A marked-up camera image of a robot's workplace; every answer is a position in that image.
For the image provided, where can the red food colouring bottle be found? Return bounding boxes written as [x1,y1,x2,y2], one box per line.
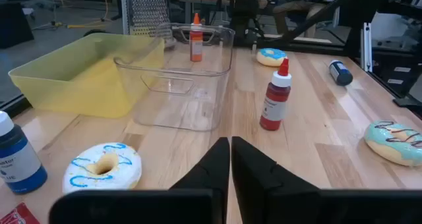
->
[259,57,293,132]

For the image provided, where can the pink metal box grater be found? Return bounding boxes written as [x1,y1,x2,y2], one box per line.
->
[120,0,175,50]

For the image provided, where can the silver aluminium profile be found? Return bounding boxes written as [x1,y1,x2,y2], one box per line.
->
[361,22,374,72]

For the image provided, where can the black metal table frame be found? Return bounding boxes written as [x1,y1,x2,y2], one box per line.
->
[230,0,422,109]

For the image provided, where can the mint donut with chocolate drizzle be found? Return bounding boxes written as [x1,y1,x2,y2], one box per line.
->
[363,120,422,167]

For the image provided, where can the person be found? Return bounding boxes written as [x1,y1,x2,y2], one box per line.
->
[272,0,329,34]

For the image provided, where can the clear plastic bin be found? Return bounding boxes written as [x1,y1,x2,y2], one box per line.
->
[113,22,235,132]

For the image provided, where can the red snack packet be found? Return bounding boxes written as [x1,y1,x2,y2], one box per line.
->
[0,202,40,224]

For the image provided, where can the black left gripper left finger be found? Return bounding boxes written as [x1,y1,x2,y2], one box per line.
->
[169,137,231,224]

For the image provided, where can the blue frosted donut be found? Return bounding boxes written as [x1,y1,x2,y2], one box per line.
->
[256,47,287,68]

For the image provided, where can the orange food colouring bottle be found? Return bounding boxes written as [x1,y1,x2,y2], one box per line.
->
[189,13,204,63]

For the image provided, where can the white donut with blue swirls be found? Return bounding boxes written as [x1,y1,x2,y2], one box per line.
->
[61,142,142,194]

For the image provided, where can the black box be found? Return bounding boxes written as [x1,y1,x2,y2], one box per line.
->
[0,1,35,49]

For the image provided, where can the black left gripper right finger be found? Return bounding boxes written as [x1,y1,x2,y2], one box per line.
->
[231,136,321,224]

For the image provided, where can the yellow plastic bin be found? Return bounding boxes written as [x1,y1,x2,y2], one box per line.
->
[8,32,165,119]

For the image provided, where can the blue food colouring bottle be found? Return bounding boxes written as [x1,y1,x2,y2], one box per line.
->
[328,59,354,86]
[0,111,48,195]

